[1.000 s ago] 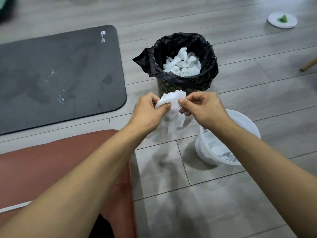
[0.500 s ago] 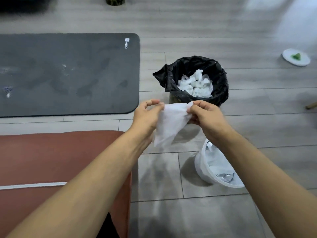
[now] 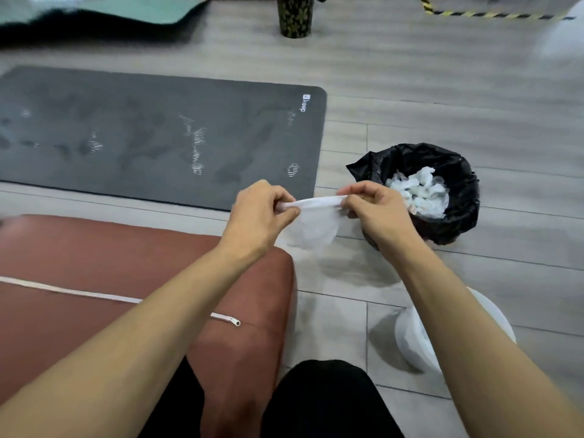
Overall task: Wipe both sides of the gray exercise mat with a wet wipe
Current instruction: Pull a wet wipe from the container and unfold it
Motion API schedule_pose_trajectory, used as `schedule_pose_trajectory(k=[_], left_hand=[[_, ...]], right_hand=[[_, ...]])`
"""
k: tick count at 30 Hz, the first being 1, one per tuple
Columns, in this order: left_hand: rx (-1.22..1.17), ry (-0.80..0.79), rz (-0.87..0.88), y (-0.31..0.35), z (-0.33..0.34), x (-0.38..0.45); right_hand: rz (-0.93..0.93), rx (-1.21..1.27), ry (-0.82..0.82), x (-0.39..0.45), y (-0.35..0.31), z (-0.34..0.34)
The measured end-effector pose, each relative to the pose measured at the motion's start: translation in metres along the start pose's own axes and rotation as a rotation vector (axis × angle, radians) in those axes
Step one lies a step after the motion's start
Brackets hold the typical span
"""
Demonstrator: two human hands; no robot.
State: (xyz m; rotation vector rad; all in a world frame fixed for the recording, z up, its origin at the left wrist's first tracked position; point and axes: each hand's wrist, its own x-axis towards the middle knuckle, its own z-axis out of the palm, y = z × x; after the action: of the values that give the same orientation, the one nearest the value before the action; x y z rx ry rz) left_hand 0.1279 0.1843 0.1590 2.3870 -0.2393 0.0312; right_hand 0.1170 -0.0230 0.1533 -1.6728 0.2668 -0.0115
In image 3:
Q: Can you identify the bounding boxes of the bin with black liner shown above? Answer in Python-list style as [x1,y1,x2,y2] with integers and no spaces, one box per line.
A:
[346,142,481,246]

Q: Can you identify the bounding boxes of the yellow-black hazard tape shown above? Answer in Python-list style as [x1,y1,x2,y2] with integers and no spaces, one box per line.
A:
[419,0,577,21]

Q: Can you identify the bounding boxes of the dark grey yoga mat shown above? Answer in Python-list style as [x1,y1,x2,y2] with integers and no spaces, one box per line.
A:
[0,64,328,212]

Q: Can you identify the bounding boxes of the black trousers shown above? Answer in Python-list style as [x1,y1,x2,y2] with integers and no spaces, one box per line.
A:
[136,358,405,438]

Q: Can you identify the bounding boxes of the person's right forearm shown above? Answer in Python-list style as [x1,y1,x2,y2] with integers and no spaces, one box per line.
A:
[376,232,584,438]

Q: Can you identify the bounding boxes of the person's right hand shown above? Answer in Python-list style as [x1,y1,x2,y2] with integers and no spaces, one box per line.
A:
[336,180,419,265]

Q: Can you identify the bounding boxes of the reddish-brown cushion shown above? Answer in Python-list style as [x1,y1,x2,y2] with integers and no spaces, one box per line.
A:
[0,214,297,438]

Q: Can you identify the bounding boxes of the person's left forearm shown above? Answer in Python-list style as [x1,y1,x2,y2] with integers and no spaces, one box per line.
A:
[0,243,279,438]

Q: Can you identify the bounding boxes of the dark patterned trash bin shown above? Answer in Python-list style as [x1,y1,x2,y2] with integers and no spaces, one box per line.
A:
[276,0,316,40]

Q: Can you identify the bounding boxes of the white plastic bucket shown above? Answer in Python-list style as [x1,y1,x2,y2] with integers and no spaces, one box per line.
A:
[394,287,517,375]

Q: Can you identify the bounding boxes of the green foam mat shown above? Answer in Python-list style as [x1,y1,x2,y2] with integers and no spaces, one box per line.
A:
[0,0,210,46]

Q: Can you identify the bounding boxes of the person's left hand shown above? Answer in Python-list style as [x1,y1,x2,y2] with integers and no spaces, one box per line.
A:
[218,179,302,265]

